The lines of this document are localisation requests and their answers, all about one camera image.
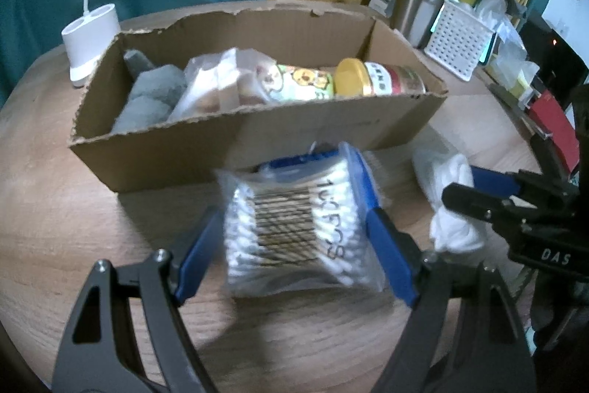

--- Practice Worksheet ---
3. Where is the red box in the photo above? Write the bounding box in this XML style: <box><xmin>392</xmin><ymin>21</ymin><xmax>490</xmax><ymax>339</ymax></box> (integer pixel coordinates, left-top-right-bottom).
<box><xmin>529</xmin><ymin>93</ymin><xmax>581</xmax><ymax>173</ymax></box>

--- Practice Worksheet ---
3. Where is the white perforated basket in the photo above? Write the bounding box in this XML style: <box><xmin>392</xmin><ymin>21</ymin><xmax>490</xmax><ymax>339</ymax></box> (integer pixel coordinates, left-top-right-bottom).
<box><xmin>423</xmin><ymin>1</ymin><xmax>498</xmax><ymax>81</ymax></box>

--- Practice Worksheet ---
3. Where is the pale yellow paper pad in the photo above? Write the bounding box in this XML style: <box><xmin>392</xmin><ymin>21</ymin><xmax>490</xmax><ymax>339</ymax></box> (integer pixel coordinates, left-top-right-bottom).
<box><xmin>488</xmin><ymin>43</ymin><xmax>539</xmax><ymax>108</ymax></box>

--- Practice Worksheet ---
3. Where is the white cloth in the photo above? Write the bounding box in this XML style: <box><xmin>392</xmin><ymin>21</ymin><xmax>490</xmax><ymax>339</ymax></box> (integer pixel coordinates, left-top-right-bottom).
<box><xmin>412</xmin><ymin>144</ymin><xmax>489</xmax><ymax>253</ymax></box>

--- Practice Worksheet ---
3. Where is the crumpled clear plastic bag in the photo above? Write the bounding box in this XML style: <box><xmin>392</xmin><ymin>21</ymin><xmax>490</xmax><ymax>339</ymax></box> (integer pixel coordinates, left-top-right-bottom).
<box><xmin>474</xmin><ymin>0</ymin><xmax>528</xmax><ymax>62</ymax></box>

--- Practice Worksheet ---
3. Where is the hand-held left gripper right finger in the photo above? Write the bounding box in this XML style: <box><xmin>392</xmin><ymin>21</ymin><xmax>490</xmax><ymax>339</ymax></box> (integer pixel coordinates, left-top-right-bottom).
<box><xmin>366</xmin><ymin>209</ymin><xmax>537</xmax><ymax>393</ymax></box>

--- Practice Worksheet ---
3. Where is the cotton swab bag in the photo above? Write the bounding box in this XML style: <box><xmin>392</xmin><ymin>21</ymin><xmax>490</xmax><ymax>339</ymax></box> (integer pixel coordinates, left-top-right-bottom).
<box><xmin>216</xmin><ymin>142</ymin><xmax>392</xmax><ymax>297</ymax></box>

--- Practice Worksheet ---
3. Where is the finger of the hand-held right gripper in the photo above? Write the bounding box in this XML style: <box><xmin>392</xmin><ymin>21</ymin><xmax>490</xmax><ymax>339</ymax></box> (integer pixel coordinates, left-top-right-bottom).
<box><xmin>469</xmin><ymin>165</ymin><xmax>576</xmax><ymax>203</ymax></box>
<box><xmin>442</xmin><ymin>183</ymin><xmax>530</xmax><ymax>232</ymax></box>

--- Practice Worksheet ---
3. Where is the yellow lid glass jar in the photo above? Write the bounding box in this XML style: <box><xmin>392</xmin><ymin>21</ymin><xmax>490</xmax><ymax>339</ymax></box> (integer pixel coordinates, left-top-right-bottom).
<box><xmin>334</xmin><ymin>58</ymin><xmax>426</xmax><ymax>98</ymax></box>

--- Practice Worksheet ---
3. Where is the cartoon print tissue pack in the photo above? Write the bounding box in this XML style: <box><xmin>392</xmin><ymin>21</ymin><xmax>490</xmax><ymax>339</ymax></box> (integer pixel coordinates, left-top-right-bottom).
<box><xmin>253</xmin><ymin>62</ymin><xmax>336</xmax><ymax>103</ymax></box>

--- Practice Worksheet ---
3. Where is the clear plastic packet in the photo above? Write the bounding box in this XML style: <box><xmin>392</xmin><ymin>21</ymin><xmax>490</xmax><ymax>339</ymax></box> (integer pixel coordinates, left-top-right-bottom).
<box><xmin>168</xmin><ymin>48</ymin><xmax>277</xmax><ymax>122</ymax></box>

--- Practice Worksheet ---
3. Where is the white desk lamp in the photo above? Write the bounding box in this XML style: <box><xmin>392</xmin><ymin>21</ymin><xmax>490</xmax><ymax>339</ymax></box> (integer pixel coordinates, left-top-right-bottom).
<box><xmin>62</xmin><ymin>0</ymin><xmax>121</xmax><ymax>89</ymax></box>

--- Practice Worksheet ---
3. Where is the steel tumbler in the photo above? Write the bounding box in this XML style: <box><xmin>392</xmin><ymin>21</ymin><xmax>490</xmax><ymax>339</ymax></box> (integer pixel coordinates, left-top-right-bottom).
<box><xmin>390</xmin><ymin>0</ymin><xmax>451</xmax><ymax>49</ymax></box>

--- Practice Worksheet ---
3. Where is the black monitor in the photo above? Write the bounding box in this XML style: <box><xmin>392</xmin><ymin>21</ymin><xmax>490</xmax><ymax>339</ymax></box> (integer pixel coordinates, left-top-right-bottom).
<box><xmin>525</xmin><ymin>18</ymin><xmax>589</xmax><ymax>99</ymax></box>

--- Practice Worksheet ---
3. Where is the brown cardboard box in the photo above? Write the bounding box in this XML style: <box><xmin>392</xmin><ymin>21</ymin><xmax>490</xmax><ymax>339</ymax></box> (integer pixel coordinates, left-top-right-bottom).
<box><xmin>69</xmin><ymin>0</ymin><xmax>449</xmax><ymax>193</ymax></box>

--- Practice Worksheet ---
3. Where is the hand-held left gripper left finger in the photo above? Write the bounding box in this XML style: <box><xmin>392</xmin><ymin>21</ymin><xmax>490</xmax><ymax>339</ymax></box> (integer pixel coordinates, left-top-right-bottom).
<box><xmin>52</xmin><ymin>205</ymin><xmax>226</xmax><ymax>393</ymax></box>

